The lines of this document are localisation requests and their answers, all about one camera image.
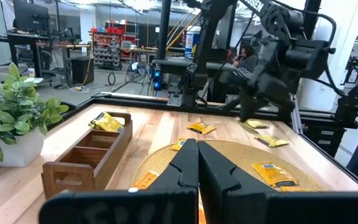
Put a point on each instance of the person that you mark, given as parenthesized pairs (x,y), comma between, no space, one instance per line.
(247,60)

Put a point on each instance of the yellow tea bag packet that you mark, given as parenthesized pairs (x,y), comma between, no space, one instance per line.
(201,127)
(295,188)
(96,119)
(110,124)
(258,124)
(179,144)
(272,174)
(271,141)

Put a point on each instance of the floor fan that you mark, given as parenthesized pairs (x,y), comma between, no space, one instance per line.
(135,71)

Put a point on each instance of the round woven placemat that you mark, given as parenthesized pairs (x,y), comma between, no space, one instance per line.
(244,154)

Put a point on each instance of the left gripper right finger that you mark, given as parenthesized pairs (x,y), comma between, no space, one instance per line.
(244,205)

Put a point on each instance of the black bin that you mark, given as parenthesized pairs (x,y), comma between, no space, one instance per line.
(82,70)

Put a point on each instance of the black vertical pole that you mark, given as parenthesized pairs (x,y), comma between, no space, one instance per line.
(164,31)

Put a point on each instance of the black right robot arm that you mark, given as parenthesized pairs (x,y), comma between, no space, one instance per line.
(210,37)

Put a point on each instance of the brown wooden compartment box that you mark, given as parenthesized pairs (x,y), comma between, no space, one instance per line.
(112,157)

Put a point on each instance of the green plant in white pot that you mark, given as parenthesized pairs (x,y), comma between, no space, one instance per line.
(14,113)

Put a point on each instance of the black monitor screen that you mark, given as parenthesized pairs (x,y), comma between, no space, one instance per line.
(31,15)

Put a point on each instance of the black drawer cabinet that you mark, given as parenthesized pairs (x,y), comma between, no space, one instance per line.
(325,140)

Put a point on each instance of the parts storage shelf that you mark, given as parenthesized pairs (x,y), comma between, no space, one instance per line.
(106,49)

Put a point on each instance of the white wipes canister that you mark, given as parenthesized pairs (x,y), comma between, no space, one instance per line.
(193,42)

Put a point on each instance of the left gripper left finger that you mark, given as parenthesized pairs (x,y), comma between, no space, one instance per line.
(166,202)

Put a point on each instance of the orange tea bag packet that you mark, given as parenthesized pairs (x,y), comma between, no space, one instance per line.
(146,180)

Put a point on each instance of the black desk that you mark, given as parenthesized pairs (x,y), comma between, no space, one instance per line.
(26,38)

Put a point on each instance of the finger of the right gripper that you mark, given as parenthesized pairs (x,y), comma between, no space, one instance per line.
(278,101)
(247,102)

